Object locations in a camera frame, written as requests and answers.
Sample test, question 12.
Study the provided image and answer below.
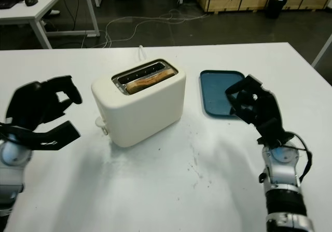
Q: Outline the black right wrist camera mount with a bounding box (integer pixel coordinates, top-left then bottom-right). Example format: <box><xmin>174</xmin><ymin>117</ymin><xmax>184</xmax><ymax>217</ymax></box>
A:
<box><xmin>256</xmin><ymin>118</ymin><xmax>295</xmax><ymax>148</ymax></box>

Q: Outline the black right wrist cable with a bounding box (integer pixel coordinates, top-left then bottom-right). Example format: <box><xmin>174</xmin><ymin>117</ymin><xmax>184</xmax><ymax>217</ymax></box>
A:
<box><xmin>285</xmin><ymin>133</ymin><xmax>313</xmax><ymax>183</ymax></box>

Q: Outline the black trash bin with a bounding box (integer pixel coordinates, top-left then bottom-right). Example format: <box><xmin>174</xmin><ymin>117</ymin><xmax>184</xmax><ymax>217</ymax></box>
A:
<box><xmin>265</xmin><ymin>0</ymin><xmax>288</xmax><ymax>19</ymax></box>

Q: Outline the white slanted table leg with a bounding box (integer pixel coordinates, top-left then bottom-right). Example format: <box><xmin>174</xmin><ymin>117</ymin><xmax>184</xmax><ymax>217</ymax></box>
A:
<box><xmin>311</xmin><ymin>33</ymin><xmax>332</xmax><ymax>68</ymax></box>

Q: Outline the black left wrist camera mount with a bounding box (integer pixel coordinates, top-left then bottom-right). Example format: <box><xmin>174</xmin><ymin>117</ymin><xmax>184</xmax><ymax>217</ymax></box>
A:
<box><xmin>15</xmin><ymin>120</ymin><xmax>81</xmax><ymax>152</ymax></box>

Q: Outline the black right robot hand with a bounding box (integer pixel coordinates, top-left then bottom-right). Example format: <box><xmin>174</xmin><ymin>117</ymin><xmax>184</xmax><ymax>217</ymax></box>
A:
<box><xmin>224</xmin><ymin>73</ymin><xmax>283</xmax><ymax>128</ymax></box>

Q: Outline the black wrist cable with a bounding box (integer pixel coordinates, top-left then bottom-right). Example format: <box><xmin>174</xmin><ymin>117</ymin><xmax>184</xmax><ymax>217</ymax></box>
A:
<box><xmin>0</xmin><ymin>122</ymin><xmax>19</xmax><ymax>142</ymax></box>
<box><xmin>285</xmin><ymin>133</ymin><xmax>313</xmax><ymax>183</ymax></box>

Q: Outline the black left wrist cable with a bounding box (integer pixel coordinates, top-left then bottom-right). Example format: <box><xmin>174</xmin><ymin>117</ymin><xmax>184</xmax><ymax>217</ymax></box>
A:
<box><xmin>0</xmin><ymin>122</ymin><xmax>19</xmax><ymax>142</ymax></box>

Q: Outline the white office desk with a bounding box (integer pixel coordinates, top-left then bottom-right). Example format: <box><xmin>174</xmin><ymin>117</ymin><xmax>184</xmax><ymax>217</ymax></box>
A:
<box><xmin>0</xmin><ymin>0</ymin><xmax>101</xmax><ymax>49</ymax></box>

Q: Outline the white two-slot toaster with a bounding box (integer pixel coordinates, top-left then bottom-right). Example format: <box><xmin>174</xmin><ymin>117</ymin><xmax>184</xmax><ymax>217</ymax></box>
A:
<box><xmin>90</xmin><ymin>58</ymin><xmax>187</xmax><ymax>148</ymax></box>

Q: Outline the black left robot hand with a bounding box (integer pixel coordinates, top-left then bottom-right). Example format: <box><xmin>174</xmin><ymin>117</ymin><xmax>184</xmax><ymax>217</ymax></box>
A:
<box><xmin>5</xmin><ymin>75</ymin><xmax>83</xmax><ymax>134</ymax></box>

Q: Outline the blue plastic tray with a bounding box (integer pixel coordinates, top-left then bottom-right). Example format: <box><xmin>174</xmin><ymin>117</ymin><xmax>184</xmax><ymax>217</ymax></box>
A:
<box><xmin>199</xmin><ymin>70</ymin><xmax>246</xmax><ymax>120</ymax></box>

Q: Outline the toasted bread slice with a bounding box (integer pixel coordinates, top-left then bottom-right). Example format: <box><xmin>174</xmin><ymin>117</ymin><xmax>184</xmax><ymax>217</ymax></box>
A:
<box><xmin>126</xmin><ymin>70</ymin><xmax>175</xmax><ymax>95</ymax></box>

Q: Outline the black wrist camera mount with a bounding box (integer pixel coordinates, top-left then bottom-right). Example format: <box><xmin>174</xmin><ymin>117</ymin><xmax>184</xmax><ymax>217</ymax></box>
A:
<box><xmin>256</xmin><ymin>118</ymin><xmax>295</xmax><ymax>148</ymax></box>
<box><xmin>15</xmin><ymin>120</ymin><xmax>81</xmax><ymax>152</ymax></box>

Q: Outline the white floor cable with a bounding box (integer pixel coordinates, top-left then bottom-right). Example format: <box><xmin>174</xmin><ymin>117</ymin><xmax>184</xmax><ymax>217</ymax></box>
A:
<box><xmin>97</xmin><ymin>8</ymin><xmax>208</xmax><ymax>47</ymax></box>

